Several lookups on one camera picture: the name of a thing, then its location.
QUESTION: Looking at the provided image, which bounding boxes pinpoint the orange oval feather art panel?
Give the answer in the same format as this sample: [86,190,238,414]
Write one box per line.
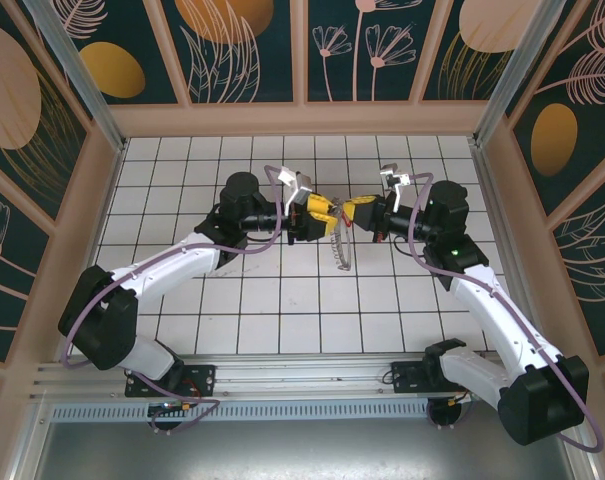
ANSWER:
[44,0,183,107]
[510,0,605,217]

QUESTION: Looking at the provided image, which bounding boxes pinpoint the pink flowers art panel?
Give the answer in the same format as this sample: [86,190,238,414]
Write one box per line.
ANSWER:
[306,0,434,104]

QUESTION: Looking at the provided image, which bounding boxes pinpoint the pink leaves art panel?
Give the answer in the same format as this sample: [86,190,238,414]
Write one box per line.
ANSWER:
[551,164,605,357]

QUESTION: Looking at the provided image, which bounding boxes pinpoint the orange circle leaves art panel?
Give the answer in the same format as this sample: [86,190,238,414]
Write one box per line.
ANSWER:
[160,0,299,105]

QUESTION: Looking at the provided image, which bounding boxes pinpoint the pink circle gold leaves panel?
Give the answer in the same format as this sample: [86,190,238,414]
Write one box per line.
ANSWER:
[420,0,541,102]

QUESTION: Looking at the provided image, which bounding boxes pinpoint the base connector wiring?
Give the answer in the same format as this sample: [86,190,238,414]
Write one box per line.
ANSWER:
[425,389,484,431]
[146,397,206,436]

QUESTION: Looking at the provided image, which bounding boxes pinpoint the grey metal sheet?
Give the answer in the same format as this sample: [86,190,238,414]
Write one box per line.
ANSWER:
[11,418,601,480]

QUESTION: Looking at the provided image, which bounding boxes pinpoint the pink circle moon art panel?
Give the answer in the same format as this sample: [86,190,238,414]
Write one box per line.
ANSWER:
[0,17,92,224]

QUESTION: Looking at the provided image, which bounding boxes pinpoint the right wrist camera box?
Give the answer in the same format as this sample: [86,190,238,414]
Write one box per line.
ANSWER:
[378,162,414,190]

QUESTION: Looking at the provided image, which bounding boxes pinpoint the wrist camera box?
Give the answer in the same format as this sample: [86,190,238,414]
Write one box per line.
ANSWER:
[378,162,414,190]
[276,165,313,195]

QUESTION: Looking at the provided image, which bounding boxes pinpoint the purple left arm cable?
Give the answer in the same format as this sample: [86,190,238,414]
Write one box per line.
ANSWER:
[60,164,289,437]

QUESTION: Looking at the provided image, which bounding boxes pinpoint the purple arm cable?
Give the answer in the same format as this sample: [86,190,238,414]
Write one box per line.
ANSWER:
[407,171,604,455]
[60,164,289,437]

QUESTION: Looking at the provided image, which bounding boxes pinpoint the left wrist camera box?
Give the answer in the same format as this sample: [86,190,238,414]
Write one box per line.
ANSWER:
[276,165,313,195]

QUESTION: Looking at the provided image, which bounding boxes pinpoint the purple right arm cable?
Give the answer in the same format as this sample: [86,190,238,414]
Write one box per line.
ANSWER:
[407,171,604,455]

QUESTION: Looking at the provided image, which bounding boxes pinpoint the aluminium table side rail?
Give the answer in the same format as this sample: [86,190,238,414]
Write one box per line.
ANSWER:
[60,138,129,362]
[469,139,551,359]

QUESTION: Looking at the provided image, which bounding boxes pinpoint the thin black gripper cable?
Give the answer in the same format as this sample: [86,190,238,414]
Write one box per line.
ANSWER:
[391,234,419,261]

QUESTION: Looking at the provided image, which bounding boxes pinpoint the aluminium frame post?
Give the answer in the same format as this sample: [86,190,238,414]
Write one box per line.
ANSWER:
[22,0,129,154]
[470,0,569,147]

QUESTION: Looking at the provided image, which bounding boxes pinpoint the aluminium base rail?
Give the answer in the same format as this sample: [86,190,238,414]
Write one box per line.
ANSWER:
[30,352,576,401]

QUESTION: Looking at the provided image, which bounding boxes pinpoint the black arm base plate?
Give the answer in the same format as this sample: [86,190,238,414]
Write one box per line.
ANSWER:
[389,358,483,399]
[124,363,218,399]

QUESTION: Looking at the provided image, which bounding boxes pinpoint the slotted metal cable duct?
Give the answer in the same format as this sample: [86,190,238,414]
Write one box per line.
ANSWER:
[49,402,483,422]

